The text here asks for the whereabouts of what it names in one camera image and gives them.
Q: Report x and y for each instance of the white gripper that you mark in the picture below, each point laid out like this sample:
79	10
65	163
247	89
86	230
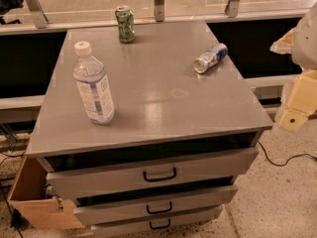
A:
306	44

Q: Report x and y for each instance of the clear plastic water bottle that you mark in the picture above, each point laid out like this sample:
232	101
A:
93	86

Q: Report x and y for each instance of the crushed blue silver can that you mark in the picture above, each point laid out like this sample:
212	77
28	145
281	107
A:
211	57

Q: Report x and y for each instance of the grey drawer cabinet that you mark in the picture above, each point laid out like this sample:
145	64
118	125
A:
163	108

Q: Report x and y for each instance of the middle grey drawer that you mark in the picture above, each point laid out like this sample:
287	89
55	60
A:
154	202

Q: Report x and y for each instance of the grey drawer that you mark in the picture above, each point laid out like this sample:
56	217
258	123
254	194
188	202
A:
154	202
154	173
117	228

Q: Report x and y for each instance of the green soda can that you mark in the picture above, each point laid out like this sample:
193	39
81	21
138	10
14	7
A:
125	20

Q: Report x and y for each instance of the bottom grey drawer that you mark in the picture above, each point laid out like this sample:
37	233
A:
117	228

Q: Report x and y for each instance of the top grey drawer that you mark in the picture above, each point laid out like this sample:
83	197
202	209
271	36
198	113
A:
154	173

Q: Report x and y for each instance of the black object top left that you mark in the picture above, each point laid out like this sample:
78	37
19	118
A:
10	0

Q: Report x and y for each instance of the cardboard box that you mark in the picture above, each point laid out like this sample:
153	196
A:
28	196

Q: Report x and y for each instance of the metal window railing frame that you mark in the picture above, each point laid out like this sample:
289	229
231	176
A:
37	16

